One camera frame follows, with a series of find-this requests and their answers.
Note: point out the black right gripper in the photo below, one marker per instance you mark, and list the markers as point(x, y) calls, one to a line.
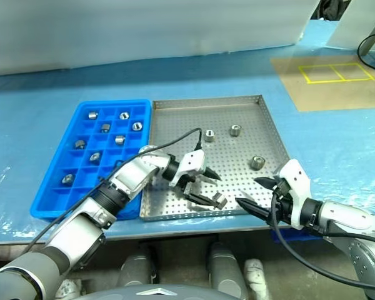
point(283, 206)

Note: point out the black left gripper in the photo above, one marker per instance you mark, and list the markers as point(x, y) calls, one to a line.
point(190, 182)

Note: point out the metal roller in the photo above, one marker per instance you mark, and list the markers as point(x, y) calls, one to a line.
point(95, 156)
point(235, 130)
point(137, 126)
point(209, 135)
point(257, 162)
point(120, 139)
point(220, 200)
point(123, 115)
point(93, 115)
point(67, 179)

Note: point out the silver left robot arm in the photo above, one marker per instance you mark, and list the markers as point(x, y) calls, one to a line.
point(81, 231)

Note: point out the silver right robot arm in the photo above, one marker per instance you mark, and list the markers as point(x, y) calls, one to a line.
point(347, 215)

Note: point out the perforated steel tray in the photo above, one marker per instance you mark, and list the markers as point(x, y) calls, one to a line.
point(237, 150)

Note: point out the blue compartment tray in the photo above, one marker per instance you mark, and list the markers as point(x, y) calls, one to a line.
point(62, 200)

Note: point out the grey rounded robot leg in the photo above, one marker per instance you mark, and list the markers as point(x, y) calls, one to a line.
point(225, 272)
point(136, 272)

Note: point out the white robot foot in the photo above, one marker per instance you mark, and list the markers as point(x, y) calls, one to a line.
point(257, 279)
point(67, 288)

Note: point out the grey robot torso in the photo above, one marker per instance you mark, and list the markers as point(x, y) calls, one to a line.
point(156, 293)

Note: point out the brown mat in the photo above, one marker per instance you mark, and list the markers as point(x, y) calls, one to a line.
point(337, 93)

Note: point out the large white foam panel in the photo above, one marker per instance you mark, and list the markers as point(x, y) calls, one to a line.
point(143, 28)

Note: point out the small white foam panel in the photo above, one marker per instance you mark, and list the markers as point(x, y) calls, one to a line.
point(353, 28)

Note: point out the dark background object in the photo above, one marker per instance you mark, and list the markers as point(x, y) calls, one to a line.
point(331, 8)

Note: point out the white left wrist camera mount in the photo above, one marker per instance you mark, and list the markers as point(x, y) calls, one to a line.
point(192, 161)

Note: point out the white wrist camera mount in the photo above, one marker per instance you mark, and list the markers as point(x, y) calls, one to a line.
point(297, 181)
point(192, 161)

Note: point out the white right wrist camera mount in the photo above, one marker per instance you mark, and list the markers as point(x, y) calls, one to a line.
point(297, 181)

